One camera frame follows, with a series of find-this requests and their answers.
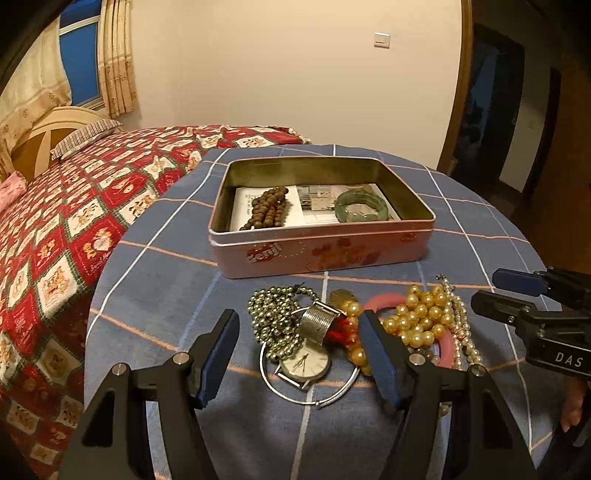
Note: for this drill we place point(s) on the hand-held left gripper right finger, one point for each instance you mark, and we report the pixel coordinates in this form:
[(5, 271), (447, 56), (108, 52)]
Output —
[(378, 355)]

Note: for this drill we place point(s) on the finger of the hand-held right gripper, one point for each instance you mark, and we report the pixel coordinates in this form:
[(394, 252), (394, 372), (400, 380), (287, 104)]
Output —
[(498, 308), (515, 281)]

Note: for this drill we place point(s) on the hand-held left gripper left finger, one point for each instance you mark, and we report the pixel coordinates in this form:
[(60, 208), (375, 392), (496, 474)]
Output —
[(219, 355)]

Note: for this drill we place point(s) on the small white pearl strand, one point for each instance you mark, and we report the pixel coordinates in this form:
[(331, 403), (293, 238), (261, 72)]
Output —
[(459, 314)]

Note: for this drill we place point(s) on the pink bangle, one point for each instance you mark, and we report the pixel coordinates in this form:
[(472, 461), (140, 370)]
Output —
[(445, 350)]

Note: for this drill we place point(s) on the gold disc pendant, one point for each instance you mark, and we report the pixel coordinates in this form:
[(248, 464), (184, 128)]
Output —
[(340, 297)]

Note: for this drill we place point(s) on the thin silver hoop bangle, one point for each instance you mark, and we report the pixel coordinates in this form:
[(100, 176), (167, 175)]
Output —
[(325, 403)]

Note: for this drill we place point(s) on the silver mesh band watch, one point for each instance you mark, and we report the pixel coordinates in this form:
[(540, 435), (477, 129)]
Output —
[(304, 364)]

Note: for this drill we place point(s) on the pink floral tin box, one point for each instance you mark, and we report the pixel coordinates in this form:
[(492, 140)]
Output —
[(323, 258)]

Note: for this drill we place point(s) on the person's right hand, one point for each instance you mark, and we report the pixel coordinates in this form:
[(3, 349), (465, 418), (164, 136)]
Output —
[(572, 401)]

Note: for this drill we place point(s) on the blue plaid tablecloth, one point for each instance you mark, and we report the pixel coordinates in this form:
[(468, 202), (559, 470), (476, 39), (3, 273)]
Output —
[(184, 277)]

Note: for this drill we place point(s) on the green jade bangle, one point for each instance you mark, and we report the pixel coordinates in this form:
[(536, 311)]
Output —
[(344, 203)]

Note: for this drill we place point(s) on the printed paper booklet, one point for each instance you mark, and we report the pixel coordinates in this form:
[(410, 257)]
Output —
[(314, 203)]

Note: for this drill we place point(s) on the dark wooden door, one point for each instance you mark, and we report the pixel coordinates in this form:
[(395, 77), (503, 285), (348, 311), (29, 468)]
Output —
[(503, 106)]

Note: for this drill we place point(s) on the red patchwork bedspread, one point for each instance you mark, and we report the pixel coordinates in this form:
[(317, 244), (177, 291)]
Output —
[(69, 221)]

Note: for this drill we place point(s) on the striped pillow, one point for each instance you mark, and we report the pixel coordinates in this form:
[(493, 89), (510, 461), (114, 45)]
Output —
[(83, 138)]

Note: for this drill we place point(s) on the pink pillow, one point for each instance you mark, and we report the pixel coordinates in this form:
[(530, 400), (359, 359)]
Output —
[(11, 189)]

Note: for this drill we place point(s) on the cream wooden headboard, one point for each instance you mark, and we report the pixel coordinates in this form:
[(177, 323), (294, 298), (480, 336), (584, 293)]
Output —
[(41, 136)]

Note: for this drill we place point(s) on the narrow cream patterned curtain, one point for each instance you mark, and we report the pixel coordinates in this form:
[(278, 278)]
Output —
[(117, 60)]

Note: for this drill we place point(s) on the window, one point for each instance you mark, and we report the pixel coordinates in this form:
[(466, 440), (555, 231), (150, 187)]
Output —
[(83, 60)]

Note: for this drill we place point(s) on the wide cream patterned curtain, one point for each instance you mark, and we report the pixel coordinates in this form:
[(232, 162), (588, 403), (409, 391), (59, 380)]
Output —
[(32, 83)]

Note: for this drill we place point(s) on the wooden door frame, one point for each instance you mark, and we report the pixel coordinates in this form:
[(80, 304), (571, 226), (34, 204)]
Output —
[(461, 92)]

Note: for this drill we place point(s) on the white light switch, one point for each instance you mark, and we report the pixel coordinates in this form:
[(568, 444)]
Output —
[(382, 39)]

